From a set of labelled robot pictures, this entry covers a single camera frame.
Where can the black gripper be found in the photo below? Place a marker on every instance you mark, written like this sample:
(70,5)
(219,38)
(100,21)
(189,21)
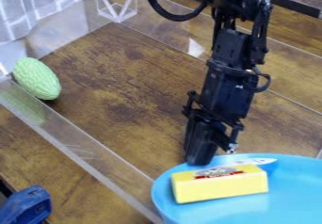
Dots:
(216,112)

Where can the blue oval tray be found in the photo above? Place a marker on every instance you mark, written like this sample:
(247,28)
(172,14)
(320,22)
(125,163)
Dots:
(293,201)

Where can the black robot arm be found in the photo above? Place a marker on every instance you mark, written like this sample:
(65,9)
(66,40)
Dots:
(240,39)

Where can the white toy fish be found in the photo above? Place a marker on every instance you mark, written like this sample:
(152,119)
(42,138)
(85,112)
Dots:
(264,163)

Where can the yellow butter block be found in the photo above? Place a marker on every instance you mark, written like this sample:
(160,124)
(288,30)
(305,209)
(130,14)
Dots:
(217,183)

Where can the clear acrylic front barrier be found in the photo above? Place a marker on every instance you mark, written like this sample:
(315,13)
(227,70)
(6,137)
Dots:
(117,173)

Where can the clear acrylic barrier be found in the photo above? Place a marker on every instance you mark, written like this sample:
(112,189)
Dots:
(117,173)
(296,69)

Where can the clear acrylic back barrier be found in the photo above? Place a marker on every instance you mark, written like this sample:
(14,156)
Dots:
(296,69)

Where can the green bitter gourd toy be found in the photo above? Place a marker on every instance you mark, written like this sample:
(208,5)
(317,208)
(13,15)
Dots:
(37,78)

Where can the blue clamp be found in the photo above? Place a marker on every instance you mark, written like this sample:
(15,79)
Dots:
(28,206)

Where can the white patterned curtain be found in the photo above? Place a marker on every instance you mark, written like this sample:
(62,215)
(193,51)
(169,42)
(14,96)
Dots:
(21,14)

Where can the clear acrylic corner bracket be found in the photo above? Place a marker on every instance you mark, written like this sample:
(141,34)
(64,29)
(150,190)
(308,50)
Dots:
(117,10)

